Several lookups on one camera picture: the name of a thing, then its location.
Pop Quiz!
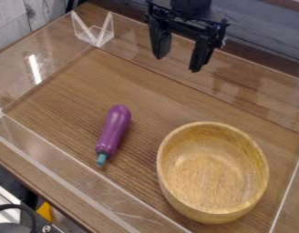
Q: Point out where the purple toy eggplant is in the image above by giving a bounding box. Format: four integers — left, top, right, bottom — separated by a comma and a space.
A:
94, 105, 130, 166

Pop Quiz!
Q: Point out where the clear acrylic tray wall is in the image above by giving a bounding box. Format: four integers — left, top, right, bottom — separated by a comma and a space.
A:
0, 111, 191, 233

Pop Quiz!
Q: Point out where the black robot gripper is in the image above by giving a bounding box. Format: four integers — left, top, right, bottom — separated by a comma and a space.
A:
145, 0, 229, 73

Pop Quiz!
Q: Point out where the yellow black device corner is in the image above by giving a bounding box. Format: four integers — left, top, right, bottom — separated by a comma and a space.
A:
33, 201, 72, 233

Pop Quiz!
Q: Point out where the black cable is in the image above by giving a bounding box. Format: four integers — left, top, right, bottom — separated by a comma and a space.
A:
0, 203, 38, 233

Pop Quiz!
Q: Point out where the brown wooden bowl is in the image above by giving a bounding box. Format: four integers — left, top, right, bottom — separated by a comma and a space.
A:
156, 121, 270, 224

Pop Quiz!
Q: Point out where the clear acrylic corner bracket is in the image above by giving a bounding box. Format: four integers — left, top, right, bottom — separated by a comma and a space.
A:
70, 12, 114, 47

